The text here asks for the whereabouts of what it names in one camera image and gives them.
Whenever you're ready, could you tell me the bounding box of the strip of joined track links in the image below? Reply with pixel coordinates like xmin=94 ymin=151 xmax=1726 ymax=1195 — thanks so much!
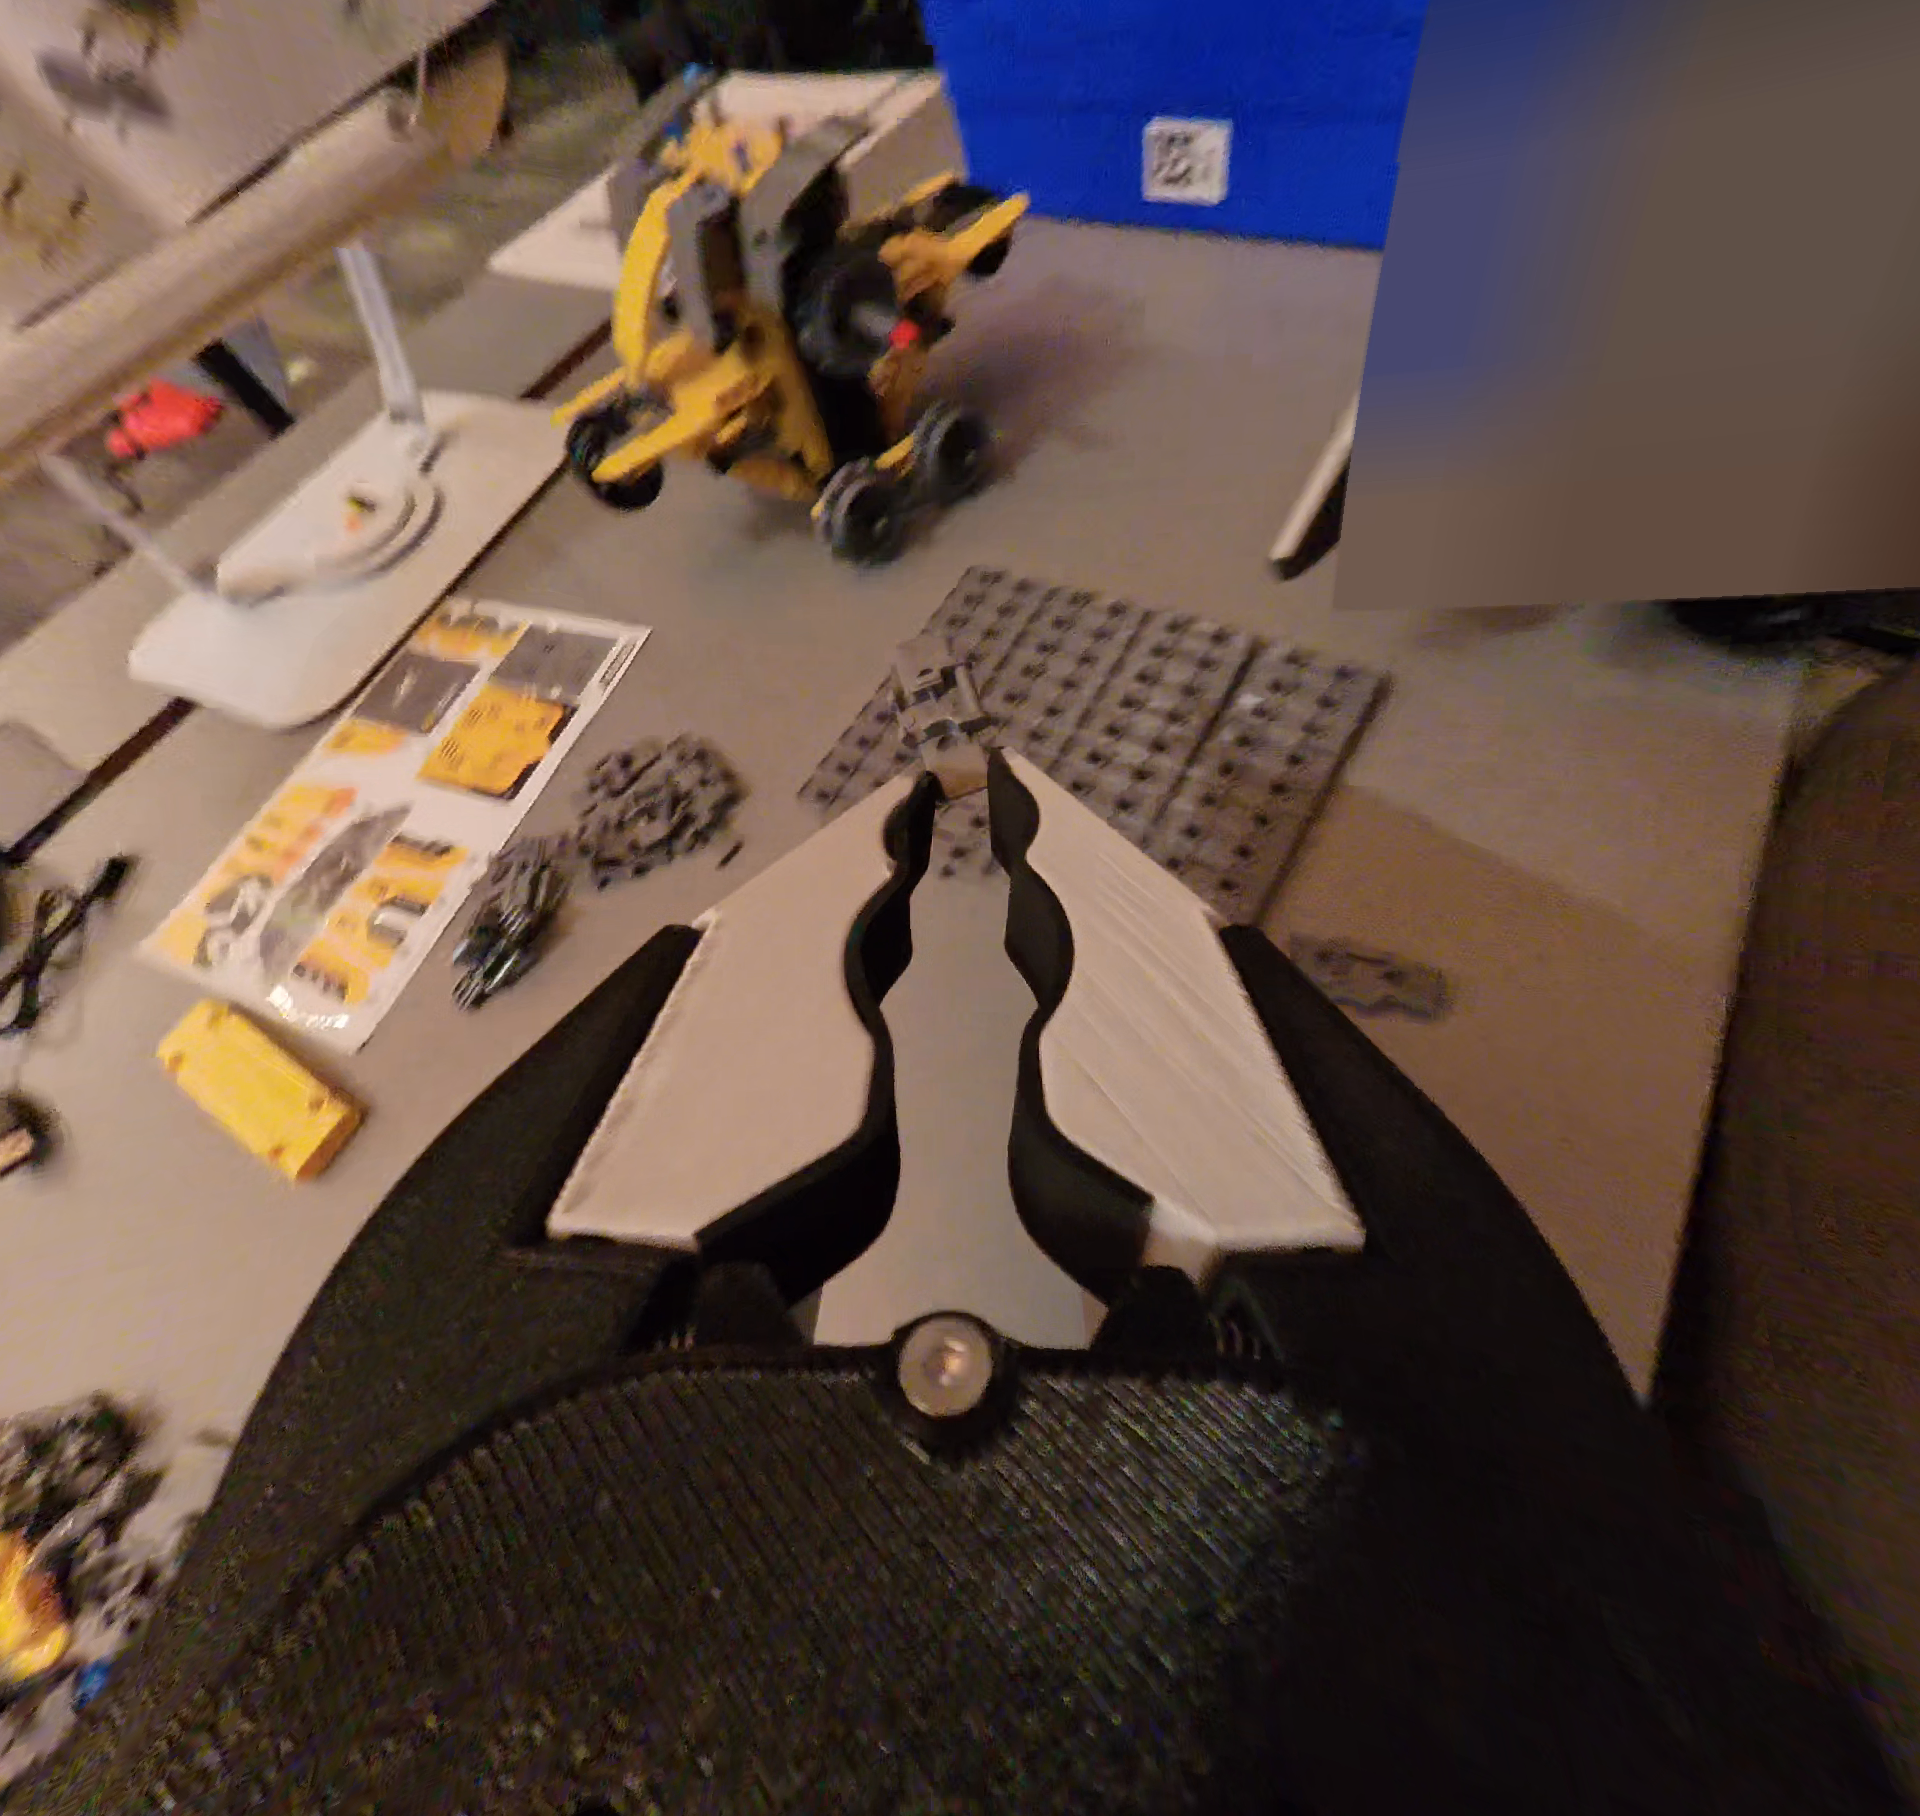
xmin=1146 ymin=638 xmax=1392 ymax=928

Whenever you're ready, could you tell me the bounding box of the yellow black sticker sheet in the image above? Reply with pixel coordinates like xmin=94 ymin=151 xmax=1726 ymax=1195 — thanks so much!
xmin=139 ymin=597 xmax=650 ymax=1055

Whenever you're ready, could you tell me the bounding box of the dark grey plastic track link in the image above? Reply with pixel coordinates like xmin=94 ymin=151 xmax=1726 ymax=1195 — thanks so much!
xmin=890 ymin=645 xmax=994 ymax=780
xmin=1287 ymin=934 xmax=1454 ymax=1023

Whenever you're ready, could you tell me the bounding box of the open instruction booklet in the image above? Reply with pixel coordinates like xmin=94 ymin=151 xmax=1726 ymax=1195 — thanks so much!
xmin=0 ymin=0 xmax=523 ymax=325

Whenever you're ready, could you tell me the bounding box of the mat of joined track links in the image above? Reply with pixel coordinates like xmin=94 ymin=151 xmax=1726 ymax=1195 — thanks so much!
xmin=797 ymin=567 xmax=1275 ymax=891

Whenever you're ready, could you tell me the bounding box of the yellow toy beam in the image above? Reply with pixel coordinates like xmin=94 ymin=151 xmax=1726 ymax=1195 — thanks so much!
xmin=157 ymin=1003 xmax=367 ymax=1184

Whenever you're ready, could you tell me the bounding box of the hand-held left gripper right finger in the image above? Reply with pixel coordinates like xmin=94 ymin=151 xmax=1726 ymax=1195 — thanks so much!
xmin=985 ymin=752 xmax=1367 ymax=1289

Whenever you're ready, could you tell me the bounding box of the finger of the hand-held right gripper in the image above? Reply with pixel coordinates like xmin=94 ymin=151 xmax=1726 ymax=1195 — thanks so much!
xmin=1266 ymin=392 xmax=1361 ymax=583

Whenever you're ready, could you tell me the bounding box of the blue storage bin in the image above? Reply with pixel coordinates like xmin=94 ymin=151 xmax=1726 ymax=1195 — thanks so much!
xmin=907 ymin=0 xmax=1447 ymax=250

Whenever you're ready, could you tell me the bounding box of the pile of track links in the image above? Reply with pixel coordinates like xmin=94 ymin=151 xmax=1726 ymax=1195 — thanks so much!
xmin=450 ymin=735 xmax=746 ymax=1012

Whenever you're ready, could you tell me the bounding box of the black usb cable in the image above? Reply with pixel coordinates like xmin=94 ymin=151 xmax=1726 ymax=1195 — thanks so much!
xmin=0 ymin=852 xmax=135 ymax=1185

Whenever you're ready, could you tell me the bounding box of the yellow black toy vehicle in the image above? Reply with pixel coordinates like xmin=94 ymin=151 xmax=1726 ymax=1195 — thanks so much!
xmin=553 ymin=106 xmax=1035 ymax=567

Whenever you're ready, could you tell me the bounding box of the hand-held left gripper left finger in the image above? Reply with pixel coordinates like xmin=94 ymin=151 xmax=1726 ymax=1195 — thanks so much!
xmin=542 ymin=769 xmax=940 ymax=1250

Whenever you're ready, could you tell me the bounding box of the pile of yellow black parts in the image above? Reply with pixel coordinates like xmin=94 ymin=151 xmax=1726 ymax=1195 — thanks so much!
xmin=0 ymin=1396 xmax=167 ymax=1758

